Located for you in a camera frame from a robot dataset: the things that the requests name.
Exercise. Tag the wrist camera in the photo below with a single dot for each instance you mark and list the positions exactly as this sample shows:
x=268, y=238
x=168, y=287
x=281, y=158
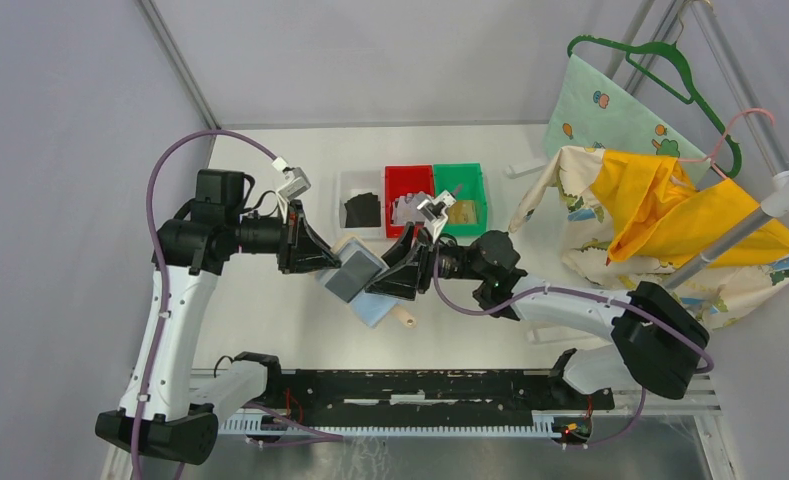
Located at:
x=434, y=212
x=295, y=184

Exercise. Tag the red plastic bin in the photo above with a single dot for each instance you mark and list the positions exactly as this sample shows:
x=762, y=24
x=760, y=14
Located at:
x=400, y=180

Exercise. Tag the gold card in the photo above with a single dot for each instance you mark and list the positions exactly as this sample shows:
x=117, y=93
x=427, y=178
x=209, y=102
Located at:
x=463, y=212

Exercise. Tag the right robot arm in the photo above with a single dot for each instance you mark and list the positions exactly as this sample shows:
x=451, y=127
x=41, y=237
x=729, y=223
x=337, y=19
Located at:
x=651, y=340

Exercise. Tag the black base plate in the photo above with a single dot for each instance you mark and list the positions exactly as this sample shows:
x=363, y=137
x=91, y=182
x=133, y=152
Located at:
x=425, y=398

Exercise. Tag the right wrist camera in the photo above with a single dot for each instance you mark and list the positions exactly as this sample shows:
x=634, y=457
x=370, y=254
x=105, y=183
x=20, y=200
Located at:
x=434, y=212

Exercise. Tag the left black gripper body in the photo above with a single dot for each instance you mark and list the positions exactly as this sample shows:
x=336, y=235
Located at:
x=286, y=257

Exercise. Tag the metal rack pole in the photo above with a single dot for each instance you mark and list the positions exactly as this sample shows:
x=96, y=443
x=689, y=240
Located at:
x=774, y=206

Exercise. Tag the white plastic bin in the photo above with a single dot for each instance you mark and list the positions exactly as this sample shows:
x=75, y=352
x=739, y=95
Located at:
x=350, y=183

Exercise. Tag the green plastic bin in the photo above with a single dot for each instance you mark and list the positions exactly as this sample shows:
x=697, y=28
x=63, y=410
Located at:
x=466, y=182

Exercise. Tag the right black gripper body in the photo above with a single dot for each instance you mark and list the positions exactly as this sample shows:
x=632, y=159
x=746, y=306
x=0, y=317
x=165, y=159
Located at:
x=429, y=261

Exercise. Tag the green patterned cloth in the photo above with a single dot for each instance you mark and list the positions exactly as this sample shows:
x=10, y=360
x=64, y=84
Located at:
x=593, y=111

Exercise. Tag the beige card holder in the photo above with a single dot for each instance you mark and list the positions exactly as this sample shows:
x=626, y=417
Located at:
x=348, y=283

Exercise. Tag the white cards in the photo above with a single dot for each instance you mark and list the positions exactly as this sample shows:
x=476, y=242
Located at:
x=405, y=208

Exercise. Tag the yellow cloth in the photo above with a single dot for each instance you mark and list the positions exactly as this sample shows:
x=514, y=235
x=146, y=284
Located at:
x=658, y=212

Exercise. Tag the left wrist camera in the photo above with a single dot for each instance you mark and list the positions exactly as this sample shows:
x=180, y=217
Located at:
x=295, y=184

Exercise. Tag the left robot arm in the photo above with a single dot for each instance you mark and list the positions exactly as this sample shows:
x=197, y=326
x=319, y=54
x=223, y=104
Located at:
x=159, y=415

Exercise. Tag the clear plastic box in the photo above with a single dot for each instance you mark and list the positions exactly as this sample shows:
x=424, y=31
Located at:
x=524, y=168

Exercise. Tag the black cards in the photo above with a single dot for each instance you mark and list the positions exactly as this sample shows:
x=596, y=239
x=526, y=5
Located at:
x=363, y=211

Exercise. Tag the green clothes hanger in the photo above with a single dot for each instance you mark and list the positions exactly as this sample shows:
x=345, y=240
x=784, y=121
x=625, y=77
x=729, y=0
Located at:
x=671, y=54

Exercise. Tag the dinosaur print cloth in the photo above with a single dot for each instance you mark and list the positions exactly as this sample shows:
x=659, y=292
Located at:
x=721, y=294

